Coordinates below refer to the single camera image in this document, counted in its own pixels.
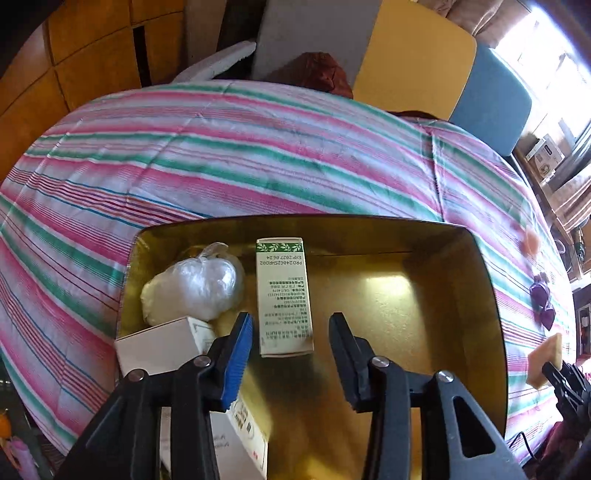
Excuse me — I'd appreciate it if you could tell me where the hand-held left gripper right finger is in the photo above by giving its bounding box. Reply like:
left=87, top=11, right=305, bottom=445
left=328, top=312, right=527, bottom=480

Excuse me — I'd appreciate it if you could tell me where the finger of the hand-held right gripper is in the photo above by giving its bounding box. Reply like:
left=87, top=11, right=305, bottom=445
left=541, top=361, right=583, bottom=409

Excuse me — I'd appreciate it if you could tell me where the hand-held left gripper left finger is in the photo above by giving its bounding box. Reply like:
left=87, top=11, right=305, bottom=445
left=55, top=312, right=254, bottom=480

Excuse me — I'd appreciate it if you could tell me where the yellow sponge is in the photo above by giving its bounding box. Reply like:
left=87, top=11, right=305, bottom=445
left=527, top=332, right=564, bottom=388

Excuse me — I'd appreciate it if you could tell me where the white box red print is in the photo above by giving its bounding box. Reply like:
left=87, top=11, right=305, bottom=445
left=159, top=397, right=271, bottom=480

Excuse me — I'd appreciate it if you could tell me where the gold metal tray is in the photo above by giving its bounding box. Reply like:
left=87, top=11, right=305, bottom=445
left=115, top=215, right=509, bottom=480

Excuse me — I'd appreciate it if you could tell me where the white green carton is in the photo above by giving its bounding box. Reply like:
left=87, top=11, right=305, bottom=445
left=255, top=237, right=315, bottom=358

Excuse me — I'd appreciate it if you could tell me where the purple foil pouch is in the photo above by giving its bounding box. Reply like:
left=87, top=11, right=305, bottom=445
left=529, top=273, right=558, bottom=331

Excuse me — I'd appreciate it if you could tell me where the white plastic bag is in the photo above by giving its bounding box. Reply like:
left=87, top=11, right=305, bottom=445
left=140, top=242, right=245, bottom=326

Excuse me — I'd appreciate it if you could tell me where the wooden desk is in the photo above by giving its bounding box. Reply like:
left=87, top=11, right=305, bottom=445
left=512, top=138, right=591, bottom=287

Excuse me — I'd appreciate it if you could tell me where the striped pink green tablecloth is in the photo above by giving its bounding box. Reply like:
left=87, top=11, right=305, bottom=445
left=0, top=78, right=578, bottom=467

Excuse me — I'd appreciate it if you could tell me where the white appliance box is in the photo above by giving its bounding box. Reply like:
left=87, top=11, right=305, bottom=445
left=526, top=134, right=568, bottom=178

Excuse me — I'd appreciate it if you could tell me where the pink knitted cloth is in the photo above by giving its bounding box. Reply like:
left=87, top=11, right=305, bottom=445
left=11, top=438, right=40, bottom=480

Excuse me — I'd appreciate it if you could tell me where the white foam pad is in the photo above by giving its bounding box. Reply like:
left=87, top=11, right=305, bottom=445
left=173, top=41, right=257, bottom=84

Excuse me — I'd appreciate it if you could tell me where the grey yellow blue sofa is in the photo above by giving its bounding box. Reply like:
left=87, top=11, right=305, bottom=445
left=252, top=0, right=532, bottom=155

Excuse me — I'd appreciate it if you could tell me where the black rolled mat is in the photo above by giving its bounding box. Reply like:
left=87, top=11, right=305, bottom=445
left=217, top=0, right=269, bottom=51

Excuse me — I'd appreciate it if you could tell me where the wooden wardrobe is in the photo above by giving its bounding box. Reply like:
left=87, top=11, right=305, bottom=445
left=0, top=0, right=185, bottom=185

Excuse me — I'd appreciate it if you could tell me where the pink patterned curtain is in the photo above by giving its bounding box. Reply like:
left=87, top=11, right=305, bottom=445
left=416, top=0, right=541, bottom=47

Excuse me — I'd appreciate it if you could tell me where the black cable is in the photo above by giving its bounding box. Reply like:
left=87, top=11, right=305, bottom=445
left=508, top=431, right=541, bottom=462

